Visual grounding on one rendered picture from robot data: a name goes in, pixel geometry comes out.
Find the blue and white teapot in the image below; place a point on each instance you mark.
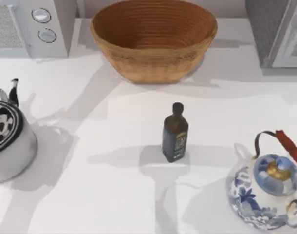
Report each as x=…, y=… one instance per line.
x=265, y=190

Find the silver metal kettle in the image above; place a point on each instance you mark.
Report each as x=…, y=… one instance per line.
x=9, y=143

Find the grey cabinet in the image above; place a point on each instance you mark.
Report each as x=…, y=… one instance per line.
x=275, y=31

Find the round microwave knob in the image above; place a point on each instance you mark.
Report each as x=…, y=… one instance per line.
x=41, y=15
x=47, y=35

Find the dark glass bottle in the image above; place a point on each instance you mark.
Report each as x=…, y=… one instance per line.
x=174, y=136

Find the brown woven basket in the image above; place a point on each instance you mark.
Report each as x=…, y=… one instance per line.
x=153, y=41

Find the pale microwave oven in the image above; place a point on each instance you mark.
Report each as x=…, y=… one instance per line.
x=19, y=29

